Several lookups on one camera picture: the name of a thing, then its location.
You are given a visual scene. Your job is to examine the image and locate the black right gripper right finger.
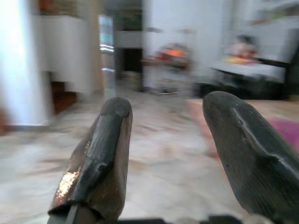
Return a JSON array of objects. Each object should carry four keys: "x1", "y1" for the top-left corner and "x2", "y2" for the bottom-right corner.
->
[{"x1": 202, "y1": 91, "x2": 299, "y2": 221}]

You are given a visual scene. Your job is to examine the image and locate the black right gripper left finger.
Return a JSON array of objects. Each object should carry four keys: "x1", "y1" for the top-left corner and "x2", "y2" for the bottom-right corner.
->
[{"x1": 48, "y1": 97, "x2": 133, "y2": 221}]

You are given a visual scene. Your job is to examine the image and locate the brown wooden stair steps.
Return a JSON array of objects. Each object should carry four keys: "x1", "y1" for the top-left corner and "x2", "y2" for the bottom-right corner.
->
[{"x1": 50, "y1": 80, "x2": 78, "y2": 114}]

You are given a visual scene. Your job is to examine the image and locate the red laughing buddha statue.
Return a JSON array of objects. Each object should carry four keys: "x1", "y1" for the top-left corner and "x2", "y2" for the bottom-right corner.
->
[{"x1": 230, "y1": 35, "x2": 259, "y2": 63}]

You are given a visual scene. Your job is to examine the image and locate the rack with colourful items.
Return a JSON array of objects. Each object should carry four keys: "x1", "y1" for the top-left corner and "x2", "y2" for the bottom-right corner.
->
[{"x1": 142, "y1": 29, "x2": 196, "y2": 94}]

